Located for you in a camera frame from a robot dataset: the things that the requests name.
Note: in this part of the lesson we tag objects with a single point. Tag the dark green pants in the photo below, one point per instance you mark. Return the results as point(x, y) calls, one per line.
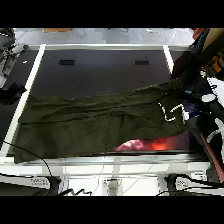
point(83, 126)

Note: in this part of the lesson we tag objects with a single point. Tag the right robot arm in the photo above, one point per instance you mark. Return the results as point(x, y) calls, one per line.
point(200, 124)

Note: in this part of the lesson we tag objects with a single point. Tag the silver frame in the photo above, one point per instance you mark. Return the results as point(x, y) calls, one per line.
point(133, 168)

